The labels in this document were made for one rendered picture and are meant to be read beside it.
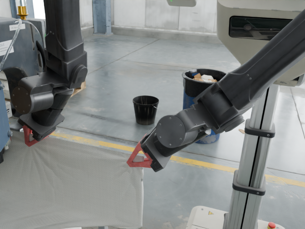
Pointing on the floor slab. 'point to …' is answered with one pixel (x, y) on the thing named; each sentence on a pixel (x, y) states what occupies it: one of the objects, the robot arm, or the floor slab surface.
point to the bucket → (145, 109)
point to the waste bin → (187, 81)
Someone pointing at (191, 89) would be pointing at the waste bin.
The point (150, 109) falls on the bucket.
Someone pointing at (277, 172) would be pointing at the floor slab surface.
